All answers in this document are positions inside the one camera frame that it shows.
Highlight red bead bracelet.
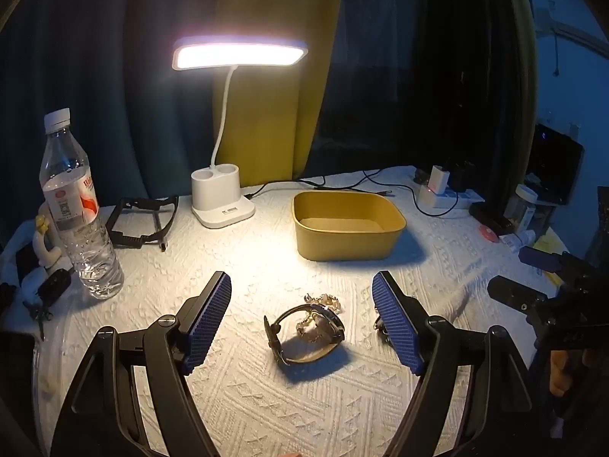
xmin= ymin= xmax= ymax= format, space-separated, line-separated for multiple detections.
xmin=373 ymin=313 xmax=392 ymax=344

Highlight gold chain bracelet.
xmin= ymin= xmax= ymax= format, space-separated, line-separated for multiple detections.
xmin=295 ymin=293 xmax=344 ymax=344

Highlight person's right hand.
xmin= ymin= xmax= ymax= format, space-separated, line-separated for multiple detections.
xmin=549 ymin=350 xmax=584 ymax=397

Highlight yellow paper packet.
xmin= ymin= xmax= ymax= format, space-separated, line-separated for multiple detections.
xmin=532 ymin=227 xmax=568 ymax=287

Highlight white cream tube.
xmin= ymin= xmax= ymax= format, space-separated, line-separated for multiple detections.
xmin=500 ymin=229 xmax=537 ymax=253

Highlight white lidded jar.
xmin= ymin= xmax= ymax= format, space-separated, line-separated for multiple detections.
xmin=504 ymin=184 xmax=538 ymax=233

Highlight orange round disc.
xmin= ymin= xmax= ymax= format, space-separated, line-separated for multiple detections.
xmin=479 ymin=225 xmax=500 ymax=243

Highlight black case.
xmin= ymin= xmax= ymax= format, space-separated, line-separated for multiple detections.
xmin=469 ymin=202 xmax=514 ymax=236

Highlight black monitor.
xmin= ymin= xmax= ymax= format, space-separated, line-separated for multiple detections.
xmin=525 ymin=124 xmax=584 ymax=205

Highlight white power strip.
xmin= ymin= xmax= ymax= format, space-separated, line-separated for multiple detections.
xmin=417 ymin=186 xmax=485 ymax=211

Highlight black power plug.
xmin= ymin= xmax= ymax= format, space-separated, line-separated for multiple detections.
xmin=448 ymin=160 xmax=474 ymax=193

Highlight black car key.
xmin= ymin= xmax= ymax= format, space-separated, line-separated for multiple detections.
xmin=23 ymin=267 xmax=74 ymax=342

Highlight white charger adapter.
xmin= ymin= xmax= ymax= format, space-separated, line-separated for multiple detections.
xmin=427 ymin=165 xmax=450 ymax=195

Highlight white cartoon mug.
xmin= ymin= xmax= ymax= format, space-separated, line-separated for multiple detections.
xmin=32 ymin=203 xmax=72 ymax=275

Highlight white patterned tablecloth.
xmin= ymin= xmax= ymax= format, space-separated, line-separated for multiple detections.
xmin=6 ymin=167 xmax=556 ymax=456

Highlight yellow storage box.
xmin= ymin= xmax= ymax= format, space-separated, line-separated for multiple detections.
xmin=292 ymin=191 xmax=407 ymax=261

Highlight clear water bottle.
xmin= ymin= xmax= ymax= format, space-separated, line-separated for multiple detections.
xmin=39 ymin=109 xmax=124 ymax=300

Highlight white desk lamp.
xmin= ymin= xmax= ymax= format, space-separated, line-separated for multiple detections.
xmin=171 ymin=35 xmax=309 ymax=229

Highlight yellow curtain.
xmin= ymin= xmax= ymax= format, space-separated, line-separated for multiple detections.
xmin=215 ymin=0 xmax=341 ymax=186

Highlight dark blue curtain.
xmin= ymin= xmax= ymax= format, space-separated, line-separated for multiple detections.
xmin=1 ymin=0 xmax=216 ymax=240

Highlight black plastic frame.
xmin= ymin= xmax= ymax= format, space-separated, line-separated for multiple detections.
xmin=105 ymin=196 xmax=179 ymax=252

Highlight black usb cable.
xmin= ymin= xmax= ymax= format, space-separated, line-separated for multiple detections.
xmin=242 ymin=168 xmax=461 ymax=219

